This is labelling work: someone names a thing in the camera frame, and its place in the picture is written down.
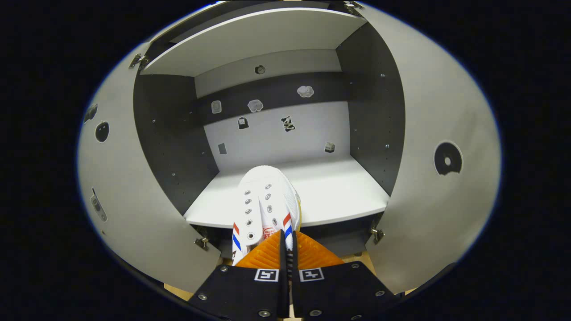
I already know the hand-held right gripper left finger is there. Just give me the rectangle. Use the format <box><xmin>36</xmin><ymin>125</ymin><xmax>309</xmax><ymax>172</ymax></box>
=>
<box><xmin>187</xmin><ymin>230</ymin><xmax>290</xmax><ymax>319</ymax></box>

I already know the white striped shoe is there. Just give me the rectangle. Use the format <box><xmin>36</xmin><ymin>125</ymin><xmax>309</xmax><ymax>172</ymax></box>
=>
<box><xmin>231</xmin><ymin>165</ymin><xmax>302</xmax><ymax>267</ymax></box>

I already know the white shoe cabinet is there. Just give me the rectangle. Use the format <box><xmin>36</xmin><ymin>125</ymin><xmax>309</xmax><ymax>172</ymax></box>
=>
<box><xmin>133</xmin><ymin>0</ymin><xmax>405</xmax><ymax>263</ymax></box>

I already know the white shoe cabinet door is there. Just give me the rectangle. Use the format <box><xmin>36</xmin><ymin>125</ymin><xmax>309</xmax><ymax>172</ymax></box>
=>
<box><xmin>352</xmin><ymin>2</ymin><xmax>502</xmax><ymax>295</ymax></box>
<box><xmin>77</xmin><ymin>42</ymin><xmax>222</xmax><ymax>294</ymax></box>

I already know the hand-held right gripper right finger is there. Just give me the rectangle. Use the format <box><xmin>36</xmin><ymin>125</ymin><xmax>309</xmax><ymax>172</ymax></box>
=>
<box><xmin>291</xmin><ymin>231</ymin><xmax>397</xmax><ymax>321</ymax></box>

